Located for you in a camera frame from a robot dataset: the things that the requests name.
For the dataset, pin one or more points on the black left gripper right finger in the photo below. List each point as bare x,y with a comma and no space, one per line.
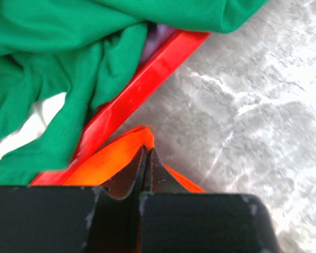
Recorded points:
158,178

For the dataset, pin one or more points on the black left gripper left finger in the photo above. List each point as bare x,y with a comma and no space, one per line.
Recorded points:
123,183

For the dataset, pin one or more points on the orange t shirt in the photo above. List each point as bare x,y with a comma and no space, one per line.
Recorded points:
112,158

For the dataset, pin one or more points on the white t shirt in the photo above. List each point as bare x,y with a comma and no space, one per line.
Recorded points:
40,116

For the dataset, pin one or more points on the red plastic bin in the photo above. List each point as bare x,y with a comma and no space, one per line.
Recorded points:
163,59

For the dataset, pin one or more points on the lavender t shirt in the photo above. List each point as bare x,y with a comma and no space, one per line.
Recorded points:
157,35

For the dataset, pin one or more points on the green t shirt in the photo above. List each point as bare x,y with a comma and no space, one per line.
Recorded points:
89,50

